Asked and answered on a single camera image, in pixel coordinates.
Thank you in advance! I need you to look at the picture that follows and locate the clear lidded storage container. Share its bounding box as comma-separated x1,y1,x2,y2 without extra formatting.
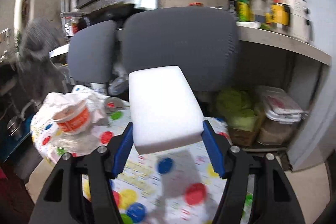
256,86,303,145

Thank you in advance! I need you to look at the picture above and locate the large dark grey chair back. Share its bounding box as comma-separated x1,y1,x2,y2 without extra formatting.
121,6,240,92

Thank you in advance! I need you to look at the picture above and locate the balloon print birthday tablecloth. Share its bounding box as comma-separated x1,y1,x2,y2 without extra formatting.
30,84,254,224

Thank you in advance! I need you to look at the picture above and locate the red white noodle cup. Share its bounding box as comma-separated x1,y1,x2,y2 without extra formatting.
52,100,91,135

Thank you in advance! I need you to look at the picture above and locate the clear oil bottle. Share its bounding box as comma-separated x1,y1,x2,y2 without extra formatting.
251,0,265,23

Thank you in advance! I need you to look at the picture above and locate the cardboard box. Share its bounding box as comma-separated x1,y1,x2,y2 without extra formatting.
228,114,264,147

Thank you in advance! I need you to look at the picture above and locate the white plastic bag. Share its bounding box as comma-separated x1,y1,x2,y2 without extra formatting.
38,86,106,124

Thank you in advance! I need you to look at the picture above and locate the yellow oil bottle with handle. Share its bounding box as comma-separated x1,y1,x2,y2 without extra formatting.
270,0,290,35

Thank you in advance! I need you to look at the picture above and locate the dark soy sauce bottle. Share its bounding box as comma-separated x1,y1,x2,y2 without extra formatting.
228,0,238,19

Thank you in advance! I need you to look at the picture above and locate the white air fryer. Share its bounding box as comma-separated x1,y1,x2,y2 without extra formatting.
283,0,313,44

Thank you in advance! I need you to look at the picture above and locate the green label sauce bottle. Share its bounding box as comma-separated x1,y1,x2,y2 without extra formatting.
237,0,250,22

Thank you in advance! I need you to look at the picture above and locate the small dark grey chair back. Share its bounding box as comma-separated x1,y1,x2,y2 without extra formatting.
67,20,116,84

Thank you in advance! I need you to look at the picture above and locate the green cabbage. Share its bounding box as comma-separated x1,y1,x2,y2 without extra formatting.
215,88,258,132

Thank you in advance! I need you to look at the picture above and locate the grey cloth rag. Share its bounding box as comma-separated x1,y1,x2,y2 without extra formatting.
17,18,64,102

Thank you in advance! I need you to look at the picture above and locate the white sponge block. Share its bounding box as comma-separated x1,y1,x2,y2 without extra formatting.
129,66,204,155

